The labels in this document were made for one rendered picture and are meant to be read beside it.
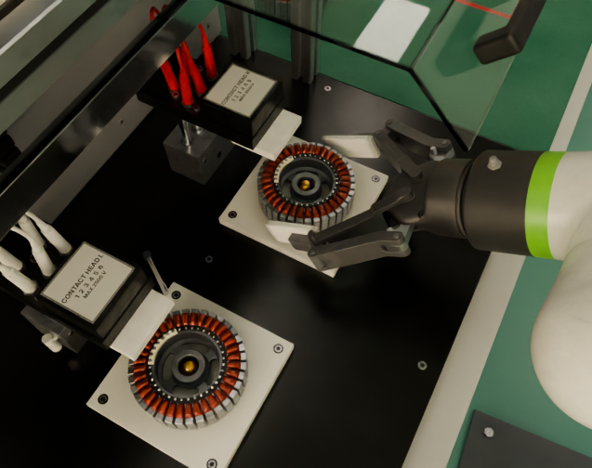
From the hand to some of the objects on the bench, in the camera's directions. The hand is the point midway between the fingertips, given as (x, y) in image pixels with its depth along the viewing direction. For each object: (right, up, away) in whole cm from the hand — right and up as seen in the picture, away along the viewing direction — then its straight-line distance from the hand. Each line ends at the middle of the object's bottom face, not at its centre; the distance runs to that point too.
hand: (308, 187), depth 66 cm
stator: (0, -1, +2) cm, 2 cm away
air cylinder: (-13, +4, +6) cm, 15 cm away
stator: (-12, -19, -9) cm, 24 cm away
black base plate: (-7, -11, 0) cm, 13 cm away
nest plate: (0, -2, +3) cm, 3 cm away
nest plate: (-12, -20, -8) cm, 24 cm away
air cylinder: (-24, -14, -4) cm, 28 cm away
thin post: (-16, -12, -3) cm, 20 cm away
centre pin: (-12, -19, -9) cm, 24 cm away
